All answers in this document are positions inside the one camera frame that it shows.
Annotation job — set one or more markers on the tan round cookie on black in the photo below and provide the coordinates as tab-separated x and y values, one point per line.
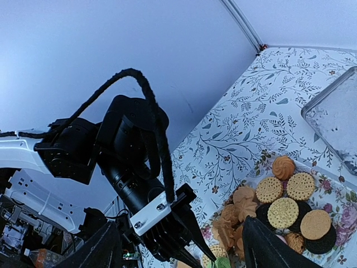
315	224

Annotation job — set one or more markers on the metal tin lid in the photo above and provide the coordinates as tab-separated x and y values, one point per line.
332	116

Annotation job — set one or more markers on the swirl butter cookie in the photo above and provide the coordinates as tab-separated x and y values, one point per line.
283	167

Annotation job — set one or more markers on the left metal frame post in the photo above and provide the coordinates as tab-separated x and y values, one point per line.
248	30

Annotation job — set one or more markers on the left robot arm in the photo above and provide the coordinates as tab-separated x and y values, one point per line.
124	146

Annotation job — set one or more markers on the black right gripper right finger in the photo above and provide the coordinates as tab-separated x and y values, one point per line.
262	248

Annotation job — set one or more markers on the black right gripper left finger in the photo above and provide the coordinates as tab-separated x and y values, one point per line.
103	249

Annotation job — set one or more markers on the beige embossed round biscuit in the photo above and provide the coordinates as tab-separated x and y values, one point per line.
283	213

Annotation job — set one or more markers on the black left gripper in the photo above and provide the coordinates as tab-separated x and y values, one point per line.
168	239

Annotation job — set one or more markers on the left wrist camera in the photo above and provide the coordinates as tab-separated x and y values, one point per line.
157	209

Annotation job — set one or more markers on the green sandwich cookie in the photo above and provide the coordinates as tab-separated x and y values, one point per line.
222	262

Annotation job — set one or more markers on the floral rectangular tray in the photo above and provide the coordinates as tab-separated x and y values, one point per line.
312	189

